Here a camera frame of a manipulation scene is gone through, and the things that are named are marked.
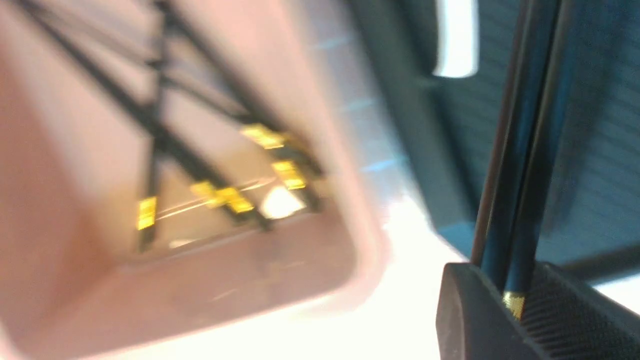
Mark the pink plastic bin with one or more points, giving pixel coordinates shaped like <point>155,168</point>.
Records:
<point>72,167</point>

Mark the white spoon far left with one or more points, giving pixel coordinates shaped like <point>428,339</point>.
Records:
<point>458,50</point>

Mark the black chopstick crossing in bin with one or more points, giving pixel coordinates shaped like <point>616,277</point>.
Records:
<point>108,84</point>

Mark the black chopstick in bin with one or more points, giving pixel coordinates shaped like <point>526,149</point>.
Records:
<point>148,206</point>
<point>217,62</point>

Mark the black chopstick left in bin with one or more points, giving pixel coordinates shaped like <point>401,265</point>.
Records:
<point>148,206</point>

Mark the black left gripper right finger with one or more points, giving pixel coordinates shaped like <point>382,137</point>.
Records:
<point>570,320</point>

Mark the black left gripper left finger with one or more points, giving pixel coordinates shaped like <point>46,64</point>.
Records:
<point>472,323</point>

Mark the black plastic tray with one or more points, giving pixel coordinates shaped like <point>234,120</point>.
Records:
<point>446,127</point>

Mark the black chopstick right in bin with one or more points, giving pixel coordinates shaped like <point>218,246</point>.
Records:
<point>217,62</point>

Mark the black chopstick gold band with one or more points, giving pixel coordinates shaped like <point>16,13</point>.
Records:
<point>541,153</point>
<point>533,36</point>

